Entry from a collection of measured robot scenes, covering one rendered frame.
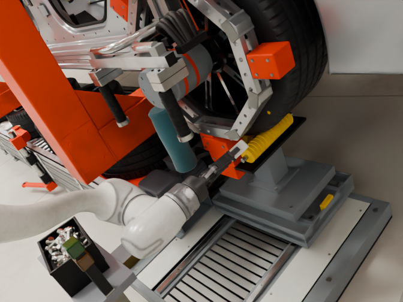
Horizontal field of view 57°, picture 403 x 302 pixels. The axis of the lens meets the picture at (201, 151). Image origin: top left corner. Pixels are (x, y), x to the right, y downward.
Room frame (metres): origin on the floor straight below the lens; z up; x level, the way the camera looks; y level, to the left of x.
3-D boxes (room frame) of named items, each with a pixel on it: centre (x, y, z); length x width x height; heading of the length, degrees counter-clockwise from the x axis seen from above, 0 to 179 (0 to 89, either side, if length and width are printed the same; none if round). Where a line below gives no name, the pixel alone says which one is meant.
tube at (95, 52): (1.18, 0.07, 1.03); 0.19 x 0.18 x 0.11; 122
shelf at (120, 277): (0.96, 0.52, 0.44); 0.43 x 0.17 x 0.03; 32
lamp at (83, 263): (0.80, 0.41, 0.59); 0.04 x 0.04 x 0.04; 32
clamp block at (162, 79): (0.91, 0.00, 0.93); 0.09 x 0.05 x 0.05; 122
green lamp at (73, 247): (0.80, 0.41, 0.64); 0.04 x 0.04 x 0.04; 32
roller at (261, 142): (1.11, -0.24, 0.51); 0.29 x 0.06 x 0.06; 122
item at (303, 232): (1.25, -0.23, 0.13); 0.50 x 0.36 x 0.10; 32
